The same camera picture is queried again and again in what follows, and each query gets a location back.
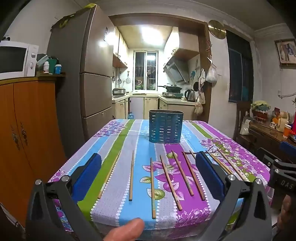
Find white hanging plastic bag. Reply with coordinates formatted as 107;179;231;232
206;63;218;83

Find green container on cabinet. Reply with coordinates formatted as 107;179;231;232
47;58;57;74

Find blue water bottle on floor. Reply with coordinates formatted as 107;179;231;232
127;112;134;120

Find round brass wall clock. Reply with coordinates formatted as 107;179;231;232
208;20;226;40

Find potted plant in red pot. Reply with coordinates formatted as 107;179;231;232
251;100;271;122

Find kitchen window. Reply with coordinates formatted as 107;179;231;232
133;50;159;91

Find white microwave oven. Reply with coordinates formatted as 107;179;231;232
0;41;39;80

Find right hand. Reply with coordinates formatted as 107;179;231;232
277;195;295;230

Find grey three-door refrigerator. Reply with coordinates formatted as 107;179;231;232
47;5;114;158

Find orange paper cup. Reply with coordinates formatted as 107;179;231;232
283;124;292;138

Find framed elephant picture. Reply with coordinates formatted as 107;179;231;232
274;39;296;68

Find orange wooden cabinet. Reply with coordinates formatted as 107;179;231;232
1;75;66;225

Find left hand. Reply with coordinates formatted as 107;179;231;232
103;218;144;241

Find steel electric kettle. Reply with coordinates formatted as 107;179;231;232
184;89;196;102

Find blue slotted utensil holder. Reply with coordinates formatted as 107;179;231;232
149;109;184;144

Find dark wooden chair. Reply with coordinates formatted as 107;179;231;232
232;101;253;150

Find black wok on stove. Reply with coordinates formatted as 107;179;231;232
158;85;182;93

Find floral striped tablecloth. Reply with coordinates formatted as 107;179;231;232
51;120;269;240

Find white bottle on cabinet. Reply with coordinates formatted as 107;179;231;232
43;61;50;74

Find dark curtained window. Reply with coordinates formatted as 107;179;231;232
226;31;254;103

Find grey range hood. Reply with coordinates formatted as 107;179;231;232
163;57;190;84

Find dark wooden side table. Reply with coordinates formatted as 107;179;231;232
249;120;295;164

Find beige hanging bags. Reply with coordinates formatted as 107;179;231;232
193;68;206;116

